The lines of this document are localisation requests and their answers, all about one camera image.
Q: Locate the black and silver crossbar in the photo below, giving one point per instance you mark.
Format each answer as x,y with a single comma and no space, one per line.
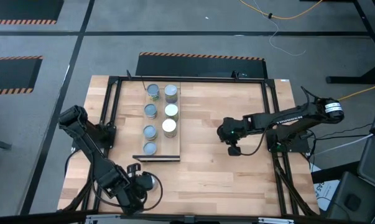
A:
187,219

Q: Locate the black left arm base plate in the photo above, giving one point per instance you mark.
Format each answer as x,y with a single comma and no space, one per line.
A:
81,141

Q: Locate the pineapple rings can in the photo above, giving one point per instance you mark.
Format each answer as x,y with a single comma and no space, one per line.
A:
150,148

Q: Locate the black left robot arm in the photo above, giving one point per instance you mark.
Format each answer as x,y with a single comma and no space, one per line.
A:
90,149

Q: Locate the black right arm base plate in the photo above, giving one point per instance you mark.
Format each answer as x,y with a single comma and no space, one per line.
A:
299,146

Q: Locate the dark grey equipment case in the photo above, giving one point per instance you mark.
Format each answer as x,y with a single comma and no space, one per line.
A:
373,165

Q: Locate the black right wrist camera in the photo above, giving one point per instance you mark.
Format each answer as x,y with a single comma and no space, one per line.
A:
234,151

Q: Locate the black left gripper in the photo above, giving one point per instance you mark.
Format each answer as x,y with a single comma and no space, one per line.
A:
136,193

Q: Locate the oranges can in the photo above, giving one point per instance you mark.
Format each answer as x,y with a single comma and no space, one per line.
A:
150,109

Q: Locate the mixed fruit can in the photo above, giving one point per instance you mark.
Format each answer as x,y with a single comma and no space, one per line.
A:
153,90

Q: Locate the wooden shelf with black frame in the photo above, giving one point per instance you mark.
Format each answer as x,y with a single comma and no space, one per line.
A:
174,146

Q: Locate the black desk foot bar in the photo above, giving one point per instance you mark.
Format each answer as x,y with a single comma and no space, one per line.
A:
330,174

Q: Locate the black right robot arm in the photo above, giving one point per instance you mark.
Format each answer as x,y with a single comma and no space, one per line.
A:
283,119

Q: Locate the large green label can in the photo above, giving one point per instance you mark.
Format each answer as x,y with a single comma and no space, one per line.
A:
169,125

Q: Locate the white printed paper sheet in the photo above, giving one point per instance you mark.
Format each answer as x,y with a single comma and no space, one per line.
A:
322,194

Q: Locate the black desk leg frame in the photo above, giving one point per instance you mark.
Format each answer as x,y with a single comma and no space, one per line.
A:
355,80

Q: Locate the peaches can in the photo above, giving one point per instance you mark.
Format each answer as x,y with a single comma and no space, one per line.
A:
171,109

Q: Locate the blue cherries can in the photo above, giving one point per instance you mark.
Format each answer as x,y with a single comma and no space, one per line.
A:
170,91

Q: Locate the black hazard-striped floor mat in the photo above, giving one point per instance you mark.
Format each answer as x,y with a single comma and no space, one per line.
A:
190,67
19,9
10,74

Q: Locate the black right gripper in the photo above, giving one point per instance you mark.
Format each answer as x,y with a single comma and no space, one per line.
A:
232,129

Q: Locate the black metal table frame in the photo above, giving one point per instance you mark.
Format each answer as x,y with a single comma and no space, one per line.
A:
206,80

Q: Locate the black case with round knob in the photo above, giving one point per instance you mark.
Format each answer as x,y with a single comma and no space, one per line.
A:
345,193

